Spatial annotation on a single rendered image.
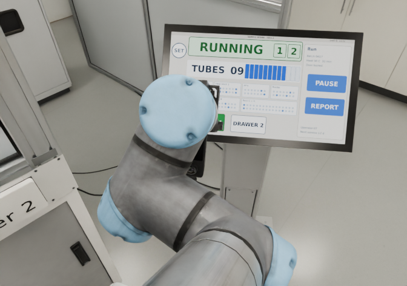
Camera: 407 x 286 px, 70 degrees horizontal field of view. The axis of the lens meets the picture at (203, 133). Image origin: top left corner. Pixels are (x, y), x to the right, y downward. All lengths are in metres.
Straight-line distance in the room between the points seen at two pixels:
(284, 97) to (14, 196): 0.73
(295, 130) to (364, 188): 1.38
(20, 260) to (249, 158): 0.78
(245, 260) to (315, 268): 1.49
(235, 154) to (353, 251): 1.06
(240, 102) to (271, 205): 1.15
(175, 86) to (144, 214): 0.14
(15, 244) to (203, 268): 0.87
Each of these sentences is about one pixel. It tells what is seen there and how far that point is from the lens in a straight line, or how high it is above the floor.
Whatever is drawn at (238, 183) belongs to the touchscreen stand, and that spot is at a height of 0.65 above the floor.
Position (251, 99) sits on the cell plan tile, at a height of 1.06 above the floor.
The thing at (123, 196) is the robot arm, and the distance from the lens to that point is 0.33.
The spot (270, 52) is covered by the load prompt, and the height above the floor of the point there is 1.15.
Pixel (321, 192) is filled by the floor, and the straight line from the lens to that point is 2.00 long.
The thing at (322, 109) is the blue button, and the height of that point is 1.04.
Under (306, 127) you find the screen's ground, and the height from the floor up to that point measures 1.01.
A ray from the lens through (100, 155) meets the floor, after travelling 2.18.
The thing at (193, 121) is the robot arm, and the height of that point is 1.33.
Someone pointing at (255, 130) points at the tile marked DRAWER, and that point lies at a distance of 0.78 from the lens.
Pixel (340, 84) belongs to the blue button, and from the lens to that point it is 0.84.
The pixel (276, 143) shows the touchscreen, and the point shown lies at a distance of 0.79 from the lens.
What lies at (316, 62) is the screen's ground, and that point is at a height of 1.14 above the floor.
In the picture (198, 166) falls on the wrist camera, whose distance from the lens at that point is 0.50.
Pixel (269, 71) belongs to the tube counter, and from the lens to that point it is 0.80.
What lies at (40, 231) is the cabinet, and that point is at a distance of 1.04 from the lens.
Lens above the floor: 1.51
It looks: 43 degrees down
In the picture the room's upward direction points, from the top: straight up
